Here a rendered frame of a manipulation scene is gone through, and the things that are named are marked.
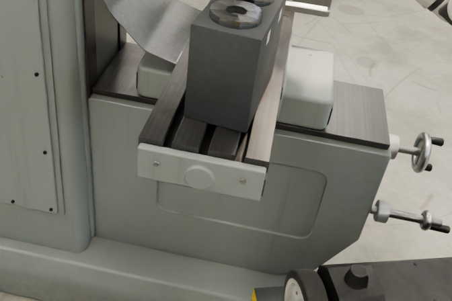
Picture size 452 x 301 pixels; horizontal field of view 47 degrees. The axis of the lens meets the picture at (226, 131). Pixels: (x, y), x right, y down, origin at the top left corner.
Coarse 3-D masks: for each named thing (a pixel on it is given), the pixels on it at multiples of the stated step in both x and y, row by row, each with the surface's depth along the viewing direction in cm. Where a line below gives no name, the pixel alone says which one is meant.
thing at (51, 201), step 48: (0, 0) 117; (48, 0) 117; (96, 0) 129; (0, 48) 125; (48, 48) 123; (96, 48) 136; (0, 96) 133; (48, 96) 131; (0, 144) 142; (48, 144) 139; (0, 192) 153; (48, 192) 149; (48, 240) 161
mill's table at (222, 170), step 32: (288, 32) 129; (160, 96) 100; (160, 128) 92; (192, 128) 93; (224, 128) 94; (256, 128) 95; (160, 160) 90; (192, 160) 88; (224, 160) 89; (256, 160) 88; (224, 192) 91; (256, 192) 90
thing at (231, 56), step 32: (224, 0) 90; (256, 0) 92; (192, 32) 85; (224, 32) 83; (256, 32) 84; (192, 64) 88; (224, 64) 87; (256, 64) 85; (192, 96) 92; (224, 96) 90; (256, 96) 94
